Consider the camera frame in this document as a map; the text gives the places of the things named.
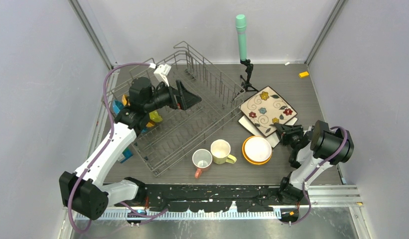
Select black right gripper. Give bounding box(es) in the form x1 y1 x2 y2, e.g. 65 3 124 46
274 122 305 150

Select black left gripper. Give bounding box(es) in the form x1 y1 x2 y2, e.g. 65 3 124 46
144 79 201 113

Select square floral plate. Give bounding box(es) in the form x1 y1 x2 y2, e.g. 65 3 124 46
240 86 297 137

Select green polka dot plate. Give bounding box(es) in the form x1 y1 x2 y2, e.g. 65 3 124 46
149 111 163 123

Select orange polka dot plate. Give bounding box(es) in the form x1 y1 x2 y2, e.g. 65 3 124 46
117 95 156 130

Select blue polka dot plate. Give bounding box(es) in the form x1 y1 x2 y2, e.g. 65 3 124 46
112 100 124 115

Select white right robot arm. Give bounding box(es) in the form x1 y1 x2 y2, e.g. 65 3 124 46
274 120 354 204

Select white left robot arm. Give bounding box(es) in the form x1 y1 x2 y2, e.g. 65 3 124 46
59 77 202 220

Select white bowl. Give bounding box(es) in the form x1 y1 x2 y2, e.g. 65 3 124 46
245 136 272 162

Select orange bowl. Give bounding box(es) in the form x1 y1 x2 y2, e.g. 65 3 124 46
242 135 273 166

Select small yellow block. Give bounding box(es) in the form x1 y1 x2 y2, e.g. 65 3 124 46
299 71 309 78

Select yellow green mug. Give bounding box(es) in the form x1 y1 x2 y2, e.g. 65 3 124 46
210 139 237 164

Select blue green toy blocks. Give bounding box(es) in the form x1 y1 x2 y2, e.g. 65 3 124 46
118 148 133 163

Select green microphone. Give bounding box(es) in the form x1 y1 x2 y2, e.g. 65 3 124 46
235 14 247 61

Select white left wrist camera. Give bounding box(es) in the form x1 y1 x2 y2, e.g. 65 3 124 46
149 63 171 86

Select grey wire dish rack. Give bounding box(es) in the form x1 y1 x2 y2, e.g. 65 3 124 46
103 41 245 178

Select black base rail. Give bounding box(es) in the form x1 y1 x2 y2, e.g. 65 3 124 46
134 184 282 213

